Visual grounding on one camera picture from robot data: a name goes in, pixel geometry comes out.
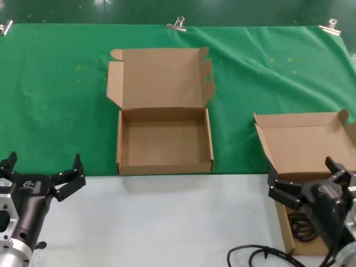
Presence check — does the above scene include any green table cloth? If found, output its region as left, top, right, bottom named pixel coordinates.
left=0, top=23, right=356, bottom=176

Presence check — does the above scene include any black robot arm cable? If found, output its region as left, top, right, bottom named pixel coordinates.
left=227, top=244, right=334, bottom=267

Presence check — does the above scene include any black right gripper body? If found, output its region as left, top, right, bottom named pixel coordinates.
left=300, top=177, right=353, bottom=255

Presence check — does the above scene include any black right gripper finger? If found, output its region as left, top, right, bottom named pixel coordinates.
left=325, top=156, right=356, bottom=192
left=267, top=164, right=304, bottom=210

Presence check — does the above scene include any black power cable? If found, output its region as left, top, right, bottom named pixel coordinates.
left=289, top=212, right=320, bottom=243

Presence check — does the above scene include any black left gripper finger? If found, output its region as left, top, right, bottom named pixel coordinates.
left=0, top=151, right=20, bottom=181
left=50, top=153, right=86, bottom=203

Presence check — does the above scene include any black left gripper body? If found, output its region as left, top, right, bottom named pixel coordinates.
left=11, top=174, right=55, bottom=253

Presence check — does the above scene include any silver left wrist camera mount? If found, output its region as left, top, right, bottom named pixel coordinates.
left=0, top=177, right=21, bottom=243

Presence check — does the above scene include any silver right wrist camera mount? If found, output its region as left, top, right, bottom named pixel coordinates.
left=344, top=185, right=356, bottom=237

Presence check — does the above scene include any open cardboard box with hole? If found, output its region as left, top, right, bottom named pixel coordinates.
left=106, top=46, right=216, bottom=176

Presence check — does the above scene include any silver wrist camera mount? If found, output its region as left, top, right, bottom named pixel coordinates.
left=0, top=177, right=21, bottom=243
left=344, top=185, right=356, bottom=237

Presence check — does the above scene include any silver binder clip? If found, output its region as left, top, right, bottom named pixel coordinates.
left=166, top=16, right=188, bottom=33
left=319, top=18, right=342, bottom=36
left=0, top=19, right=14, bottom=36

